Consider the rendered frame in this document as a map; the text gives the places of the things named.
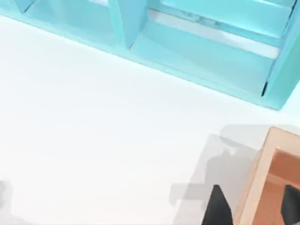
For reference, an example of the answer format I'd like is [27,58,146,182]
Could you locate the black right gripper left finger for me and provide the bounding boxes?
[201,184,235,225]

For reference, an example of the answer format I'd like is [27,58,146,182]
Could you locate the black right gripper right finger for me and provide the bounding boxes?
[280,184,300,225]

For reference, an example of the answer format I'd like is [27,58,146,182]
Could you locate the shallow salmon-coloured box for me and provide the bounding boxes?
[233,126,300,225]

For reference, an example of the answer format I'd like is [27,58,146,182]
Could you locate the light blue rack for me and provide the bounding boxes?
[0,0,300,111]

